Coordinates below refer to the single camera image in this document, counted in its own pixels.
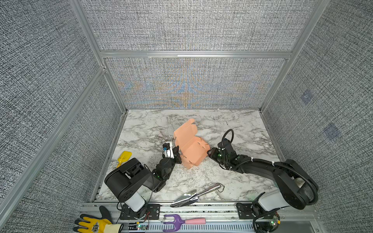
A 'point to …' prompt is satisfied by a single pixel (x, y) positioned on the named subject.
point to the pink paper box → (192, 148)
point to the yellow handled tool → (124, 157)
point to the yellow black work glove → (93, 224)
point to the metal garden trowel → (192, 197)
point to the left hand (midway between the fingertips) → (181, 146)
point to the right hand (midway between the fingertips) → (207, 149)
